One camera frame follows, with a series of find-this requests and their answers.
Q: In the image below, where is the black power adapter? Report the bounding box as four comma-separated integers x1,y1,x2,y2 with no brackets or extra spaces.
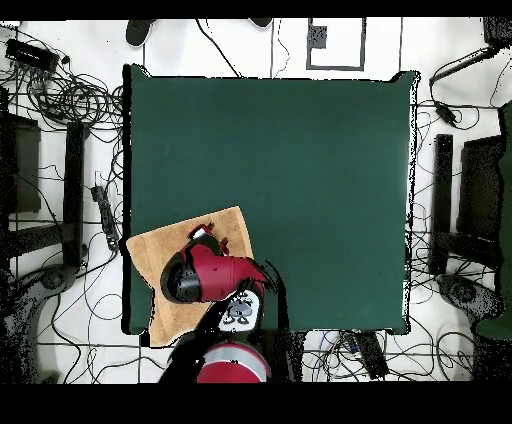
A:
434,100,458,126

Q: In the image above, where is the dark grey square patch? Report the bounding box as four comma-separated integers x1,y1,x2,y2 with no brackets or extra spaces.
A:
306,25,328,50

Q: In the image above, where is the black metal frame stand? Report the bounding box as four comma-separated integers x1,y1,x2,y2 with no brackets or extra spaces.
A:
428,133,506,277
0,113,87,269

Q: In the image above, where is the dark green table cloth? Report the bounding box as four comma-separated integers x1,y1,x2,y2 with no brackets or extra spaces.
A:
121,63,420,336

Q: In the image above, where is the black network switch box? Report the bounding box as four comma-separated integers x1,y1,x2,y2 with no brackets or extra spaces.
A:
4,38,60,72

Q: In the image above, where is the yellow-orange terry towel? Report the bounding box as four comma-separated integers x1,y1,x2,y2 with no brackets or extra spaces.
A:
125,205,255,348

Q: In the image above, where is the long black cable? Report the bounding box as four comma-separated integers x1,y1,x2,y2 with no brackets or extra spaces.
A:
194,18,244,79

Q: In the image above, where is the black power strip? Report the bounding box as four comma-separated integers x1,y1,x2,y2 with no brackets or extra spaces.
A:
354,330,390,380
90,185,122,252

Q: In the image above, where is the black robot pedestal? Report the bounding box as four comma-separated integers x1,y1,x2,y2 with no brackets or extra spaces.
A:
271,329,307,383

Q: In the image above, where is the dark wheeled stand base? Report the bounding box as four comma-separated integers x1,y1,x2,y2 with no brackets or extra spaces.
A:
0,263,78,382
436,272,506,322

